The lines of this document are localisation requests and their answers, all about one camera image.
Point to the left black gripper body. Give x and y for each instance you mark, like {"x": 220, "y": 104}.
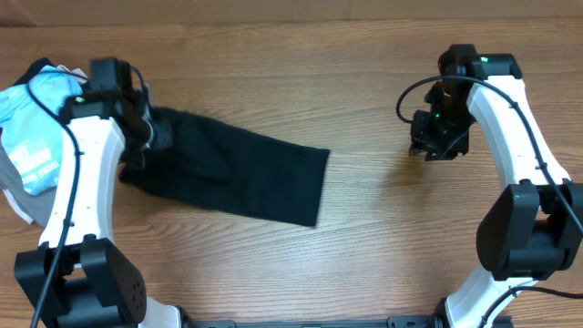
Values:
{"x": 162, "y": 138}

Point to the black t-shirt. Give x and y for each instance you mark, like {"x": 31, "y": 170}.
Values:
{"x": 220, "y": 167}

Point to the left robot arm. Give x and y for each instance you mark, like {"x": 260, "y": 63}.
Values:
{"x": 77, "y": 276}

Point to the light blue folded shirt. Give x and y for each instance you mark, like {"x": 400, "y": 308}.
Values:
{"x": 31, "y": 139}

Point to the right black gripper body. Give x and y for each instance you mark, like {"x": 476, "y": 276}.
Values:
{"x": 444, "y": 133}

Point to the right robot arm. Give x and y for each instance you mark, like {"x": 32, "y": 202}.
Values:
{"x": 534, "y": 229}

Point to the beige folded shirt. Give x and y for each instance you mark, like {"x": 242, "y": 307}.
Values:
{"x": 32, "y": 141}

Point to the black folded shirt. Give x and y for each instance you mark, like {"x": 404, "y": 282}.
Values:
{"x": 33, "y": 70}

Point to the grey folded shirt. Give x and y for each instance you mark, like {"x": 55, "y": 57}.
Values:
{"x": 32, "y": 209}

